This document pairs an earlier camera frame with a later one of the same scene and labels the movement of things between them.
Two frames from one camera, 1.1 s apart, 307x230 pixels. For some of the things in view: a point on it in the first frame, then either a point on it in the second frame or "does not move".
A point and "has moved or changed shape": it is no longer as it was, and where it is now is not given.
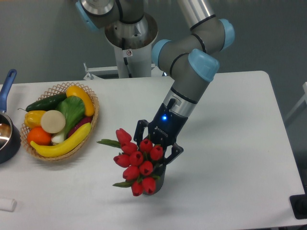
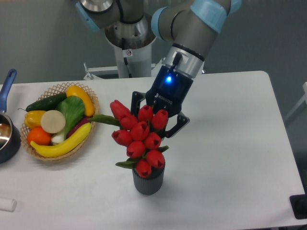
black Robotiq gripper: x=163 y=129 → x=169 y=94
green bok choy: x=73 y=108 does not move
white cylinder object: x=7 y=204 does not move
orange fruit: x=37 y=135 does not move
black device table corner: x=299 y=204 does not move
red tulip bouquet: x=137 y=159 has moved or changed shape
